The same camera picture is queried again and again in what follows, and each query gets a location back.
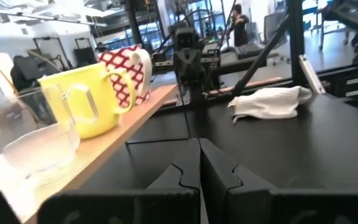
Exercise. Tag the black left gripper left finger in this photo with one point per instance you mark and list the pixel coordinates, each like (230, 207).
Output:
(179, 202)

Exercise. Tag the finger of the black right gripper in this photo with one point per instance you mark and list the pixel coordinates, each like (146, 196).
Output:
(184, 63)
(194, 63)

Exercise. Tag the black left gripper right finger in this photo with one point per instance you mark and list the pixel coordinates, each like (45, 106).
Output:
(228, 202)

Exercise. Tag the red white patterned mug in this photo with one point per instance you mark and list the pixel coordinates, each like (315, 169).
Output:
(120, 62)

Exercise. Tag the yellow mug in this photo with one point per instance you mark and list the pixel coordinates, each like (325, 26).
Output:
(82, 74)

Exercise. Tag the clear glass cup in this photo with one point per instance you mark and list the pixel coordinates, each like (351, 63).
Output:
(42, 149)

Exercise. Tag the wooden shelf with black legs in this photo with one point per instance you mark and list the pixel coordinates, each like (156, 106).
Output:
(98, 146)

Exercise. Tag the person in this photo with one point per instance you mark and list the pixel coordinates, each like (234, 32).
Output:
(101, 47)
(239, 31)

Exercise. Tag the grey office chair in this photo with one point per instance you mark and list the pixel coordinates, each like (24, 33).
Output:
(275, 26)

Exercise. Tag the white crumpled cloth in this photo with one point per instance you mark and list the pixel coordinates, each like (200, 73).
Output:
(269, 102)

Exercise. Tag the black drawer cabinet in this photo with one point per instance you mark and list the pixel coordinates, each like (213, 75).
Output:
(350, 88)

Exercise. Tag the black aluminium table frame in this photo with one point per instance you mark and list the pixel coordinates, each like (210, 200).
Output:
(295, 46)

